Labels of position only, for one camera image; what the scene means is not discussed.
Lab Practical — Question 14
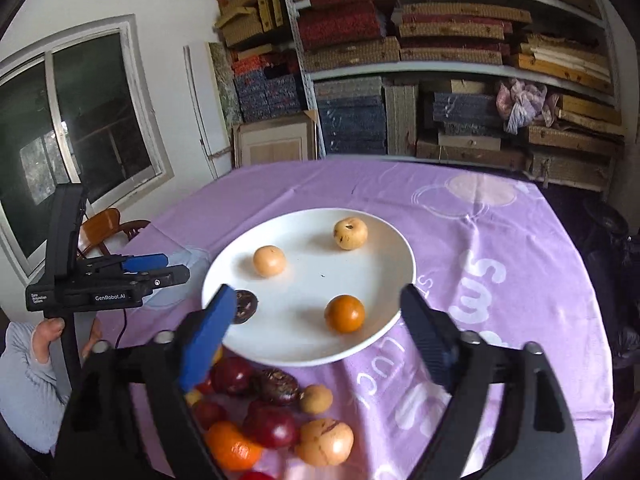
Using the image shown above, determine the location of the pale tan round fruit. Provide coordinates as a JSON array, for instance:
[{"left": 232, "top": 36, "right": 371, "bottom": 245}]
[{"left": 252, "top": 245, "right": 287, "bottom": 277}]

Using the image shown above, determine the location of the brown wooden chair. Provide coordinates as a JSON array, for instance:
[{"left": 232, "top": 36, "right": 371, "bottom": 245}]
[{"left": 77, "top": 207, "right": 151, "bottom": 258}]

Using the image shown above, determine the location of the stack of plain wooden boxes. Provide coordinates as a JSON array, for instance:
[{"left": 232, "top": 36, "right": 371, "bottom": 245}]
[{"left": 487, "top": 0, "right": 626, "bottom": 191}]

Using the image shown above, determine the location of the yellow spotted pear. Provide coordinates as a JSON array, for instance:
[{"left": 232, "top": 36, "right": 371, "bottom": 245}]
[{"left": 333, "top": 217, "right": 369, "bottom": 251}]

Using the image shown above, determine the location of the yellow-green lemon fruit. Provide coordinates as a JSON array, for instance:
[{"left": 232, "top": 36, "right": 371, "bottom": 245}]
[{"left": 324, "top": 294, "right": 366, "bottom": 334}]

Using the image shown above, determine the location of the person's left hand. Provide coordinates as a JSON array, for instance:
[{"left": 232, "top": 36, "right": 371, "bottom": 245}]
[{"left": 31, "top": 317, "right": 103, "bottom": 361}]

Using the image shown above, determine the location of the crumpled cloth on shelf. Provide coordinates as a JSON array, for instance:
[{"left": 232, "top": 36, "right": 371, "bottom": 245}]
[{"left": 495, "top": 80, "right": 558, "bottom": 135}]

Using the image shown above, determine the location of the small tan longan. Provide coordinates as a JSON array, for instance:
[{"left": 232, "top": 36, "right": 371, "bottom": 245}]
[{"left": 299, "top": 384, "right": 334, "bottom": 415}]

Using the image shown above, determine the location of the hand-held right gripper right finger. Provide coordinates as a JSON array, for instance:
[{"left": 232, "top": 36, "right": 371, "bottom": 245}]
[{"left": 399, "top": 284, "right": 583, "bottom": 480}]

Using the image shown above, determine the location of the dark brown water chestnut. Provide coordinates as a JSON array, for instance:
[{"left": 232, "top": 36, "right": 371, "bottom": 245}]
[
  {"left": 231, "top": 289, "right": 260, "bottom": 326},
  {"left": 251, "top": 367, "right": 301, "bottom": 406}
]

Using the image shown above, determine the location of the white round plate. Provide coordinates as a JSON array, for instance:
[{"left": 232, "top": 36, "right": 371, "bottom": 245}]
[{"left": 201, "top": 208, "right": 417, "bottom": 367}]

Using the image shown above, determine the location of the dark red plum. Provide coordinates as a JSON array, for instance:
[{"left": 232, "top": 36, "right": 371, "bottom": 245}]
[{"left": 210, "top": 356, "right": 256, "bottom": 396}]

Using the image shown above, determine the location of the stack of blue patterned boxes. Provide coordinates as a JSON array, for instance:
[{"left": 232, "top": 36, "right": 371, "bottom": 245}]
[{"left": 232, "top": 67, "right": 506, "bottom": 157}]

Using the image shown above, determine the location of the white metal shelf rack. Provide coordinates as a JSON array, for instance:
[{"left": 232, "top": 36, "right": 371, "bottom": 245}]
[{"left": 280, "top": 0, "right": 626, "bottom": 196}]

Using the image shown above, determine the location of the person's left forearm grey sleeve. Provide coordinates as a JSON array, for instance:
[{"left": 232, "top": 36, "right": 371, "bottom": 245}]
[{"left": 0, "top": 320, "right": 71, "bottom": 456}]

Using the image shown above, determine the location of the purple printed tablecloth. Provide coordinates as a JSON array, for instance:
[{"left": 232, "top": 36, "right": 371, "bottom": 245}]
[{"left": 107, "top": 157, "right": 618, "bottom": 480}]

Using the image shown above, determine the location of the wooden framed picture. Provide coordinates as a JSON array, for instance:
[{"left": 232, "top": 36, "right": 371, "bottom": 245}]
[{"left": 232, "top": 112, "right": 321, "bottom": 168}]

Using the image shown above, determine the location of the dark jacket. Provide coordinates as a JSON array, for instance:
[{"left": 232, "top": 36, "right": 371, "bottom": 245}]
[{"left": 582, "top": 197, "right": 640, "bottom": 361}]

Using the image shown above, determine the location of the stack of red patterned boxes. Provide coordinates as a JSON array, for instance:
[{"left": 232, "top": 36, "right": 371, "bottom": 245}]
[{"left": 297, "top": 0, "right": 491, "bottom": 51}]

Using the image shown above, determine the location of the dark red apple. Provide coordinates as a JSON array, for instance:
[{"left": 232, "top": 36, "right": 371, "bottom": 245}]
[{"left": 242, "top": 402, "right": 301, "bottom": 450}]

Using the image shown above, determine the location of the pile of yellow woven boxes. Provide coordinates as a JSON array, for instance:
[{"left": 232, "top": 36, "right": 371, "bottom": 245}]
[{"left": 215, "top": 0, "right": 291, "bottom": 51}]

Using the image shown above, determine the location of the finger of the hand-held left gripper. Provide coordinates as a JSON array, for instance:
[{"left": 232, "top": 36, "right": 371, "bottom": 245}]
[
  {"left": 80, "top": 254, "right": 169, "bottom": 275},
  {"left": 127, "top": 266, "right": 191, "bottom": 292}
]

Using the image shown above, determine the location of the dimpled orange mandarin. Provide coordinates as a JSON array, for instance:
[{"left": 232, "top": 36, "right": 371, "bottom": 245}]
[{"left": 206, "top": 420, "right": 263, "bottom": 472}]

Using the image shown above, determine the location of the white leaning board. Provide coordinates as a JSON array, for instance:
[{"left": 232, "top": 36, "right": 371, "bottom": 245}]
[{"left": 182, "top": 44, "right": 221, "bottom": 178}]

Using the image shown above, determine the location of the green marbled board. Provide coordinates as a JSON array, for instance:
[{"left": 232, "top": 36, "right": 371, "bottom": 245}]
[{"left": 207, "top": 41, "right": 244, "bottom": 126}]

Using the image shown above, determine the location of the white framed window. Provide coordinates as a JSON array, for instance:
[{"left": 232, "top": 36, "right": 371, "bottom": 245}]
[{"left": 0, "top": 15, "right": 173, "bottom": 281}]

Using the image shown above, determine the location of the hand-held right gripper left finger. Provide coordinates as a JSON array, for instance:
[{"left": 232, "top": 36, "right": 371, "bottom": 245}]
[{"left": 52, "top": 284, "right": 238, "bottom": 480}]

